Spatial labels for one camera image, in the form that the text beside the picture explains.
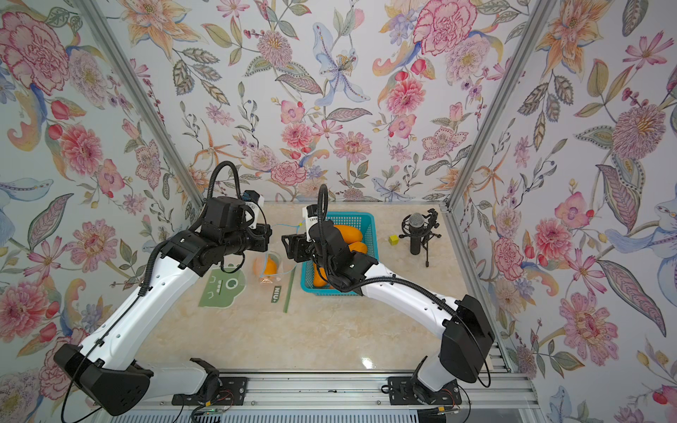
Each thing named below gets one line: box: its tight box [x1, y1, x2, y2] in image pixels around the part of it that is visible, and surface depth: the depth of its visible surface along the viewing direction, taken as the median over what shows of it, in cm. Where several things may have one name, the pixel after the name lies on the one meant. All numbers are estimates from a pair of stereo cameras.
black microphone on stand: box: [398, 207, 442, 268], surface depth 94 cm
